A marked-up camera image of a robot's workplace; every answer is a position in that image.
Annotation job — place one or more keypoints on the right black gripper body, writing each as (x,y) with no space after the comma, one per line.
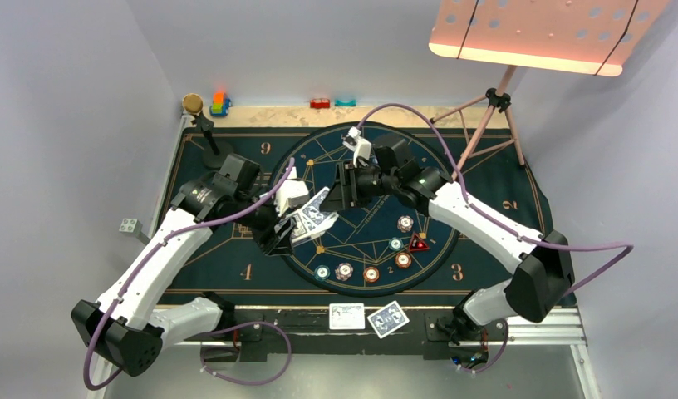
(366,182)

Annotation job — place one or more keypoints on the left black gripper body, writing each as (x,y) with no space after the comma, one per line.
(264,217)

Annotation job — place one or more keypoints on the blue playing card deck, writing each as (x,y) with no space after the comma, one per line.
(310,224)

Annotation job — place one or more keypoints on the teal poker chip stack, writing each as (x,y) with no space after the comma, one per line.
(322,272)

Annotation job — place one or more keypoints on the pink chips seat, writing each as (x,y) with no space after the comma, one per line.
(405,223)

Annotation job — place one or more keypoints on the teal chips seat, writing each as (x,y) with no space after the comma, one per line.
(396,244)

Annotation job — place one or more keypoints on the pink blue poker chip stack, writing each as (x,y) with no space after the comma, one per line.
(343,272)

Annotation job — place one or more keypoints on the red dealer button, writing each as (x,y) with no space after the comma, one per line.
(417,244)

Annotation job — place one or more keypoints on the orange chips seat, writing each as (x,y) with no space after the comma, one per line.
(403,260)

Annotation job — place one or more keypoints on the orange poker chip stack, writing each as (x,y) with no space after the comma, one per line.
(371,274)

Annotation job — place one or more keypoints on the dealt card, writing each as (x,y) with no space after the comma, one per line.
(388,319)
(346,316)

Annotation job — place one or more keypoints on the playing card being pulled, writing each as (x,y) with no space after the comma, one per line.
(317,206)

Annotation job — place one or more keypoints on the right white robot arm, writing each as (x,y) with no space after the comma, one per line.
(541,270)

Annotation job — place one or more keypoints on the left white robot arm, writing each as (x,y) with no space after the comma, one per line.
(123,326)

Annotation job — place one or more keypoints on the dark green rectangular poker mat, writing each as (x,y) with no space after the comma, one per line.
(232,265)

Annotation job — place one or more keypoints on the round blue poker mat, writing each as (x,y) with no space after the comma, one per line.
(360,236)

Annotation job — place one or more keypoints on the teal toy block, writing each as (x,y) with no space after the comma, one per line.
(345,102)

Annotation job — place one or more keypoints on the red toy block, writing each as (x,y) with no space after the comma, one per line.
(320,103)

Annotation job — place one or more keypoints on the orange green blue toy blocks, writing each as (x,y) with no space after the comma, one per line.
(221,104)

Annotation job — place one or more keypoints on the grey lego brick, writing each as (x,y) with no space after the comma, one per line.
(133,228)

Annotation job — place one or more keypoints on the pink music stand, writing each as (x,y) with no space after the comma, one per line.
(588,37)

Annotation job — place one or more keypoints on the black aluminium mounting rail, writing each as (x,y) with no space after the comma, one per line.
(427,334)

